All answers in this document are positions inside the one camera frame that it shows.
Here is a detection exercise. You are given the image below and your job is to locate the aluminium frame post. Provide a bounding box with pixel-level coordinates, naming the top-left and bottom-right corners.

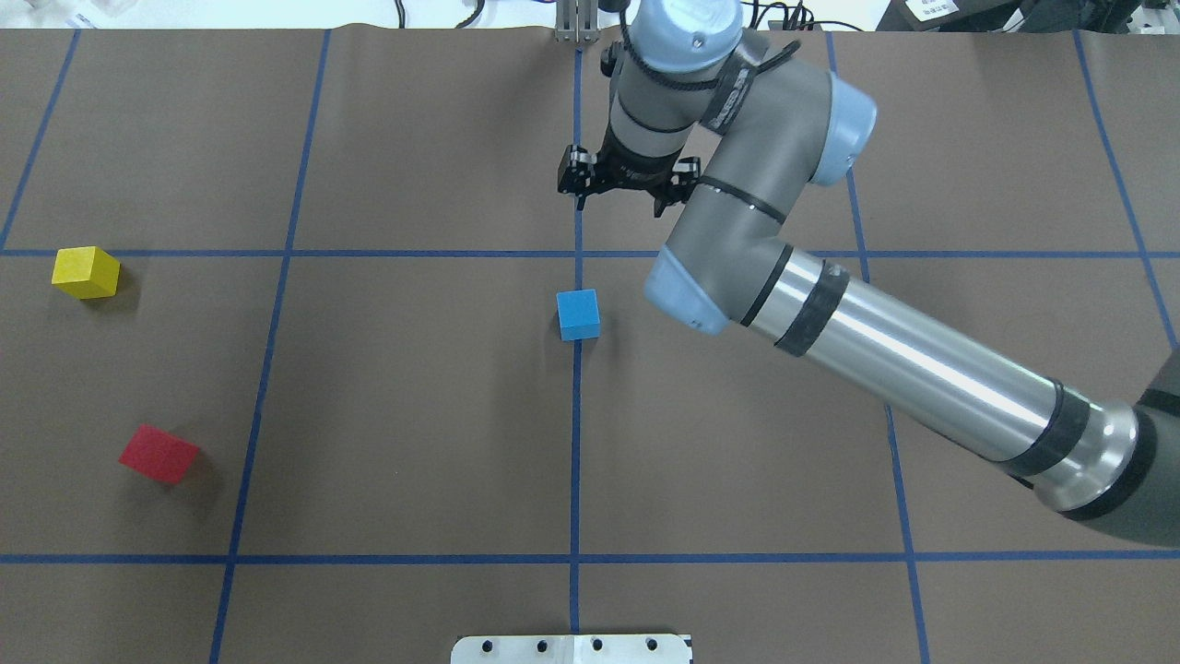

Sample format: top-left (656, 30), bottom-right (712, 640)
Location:
top-left (552, 0), bottom-right (601, 46)

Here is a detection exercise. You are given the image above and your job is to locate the blue cube block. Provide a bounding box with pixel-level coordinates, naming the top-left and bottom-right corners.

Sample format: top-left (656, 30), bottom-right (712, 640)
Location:
top-left (556, 289), bottom-right (602, 343)

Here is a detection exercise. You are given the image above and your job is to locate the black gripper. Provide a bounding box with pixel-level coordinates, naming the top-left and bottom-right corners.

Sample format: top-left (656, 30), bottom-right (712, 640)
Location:
top-left (557, 138), bottom-right (702, 219)

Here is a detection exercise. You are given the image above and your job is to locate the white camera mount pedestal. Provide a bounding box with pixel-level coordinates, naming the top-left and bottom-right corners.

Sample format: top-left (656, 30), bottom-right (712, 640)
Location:
top-left (450, 635), bottom-right (694, 663)

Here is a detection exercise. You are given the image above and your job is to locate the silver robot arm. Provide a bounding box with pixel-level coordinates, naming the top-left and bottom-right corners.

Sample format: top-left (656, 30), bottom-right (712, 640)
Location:
top-left (558, 1), bottom-right (1179, 548)

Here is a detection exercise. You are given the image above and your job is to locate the yellow cube block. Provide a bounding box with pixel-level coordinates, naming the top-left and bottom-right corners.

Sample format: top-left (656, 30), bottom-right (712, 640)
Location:
top-left (51, 245), bottom-right (122, 300)

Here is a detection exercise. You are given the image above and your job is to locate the red cube block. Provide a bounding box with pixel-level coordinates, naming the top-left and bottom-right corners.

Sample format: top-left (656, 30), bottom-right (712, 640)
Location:
top-left (117, 425), bottom-right (201, 486)

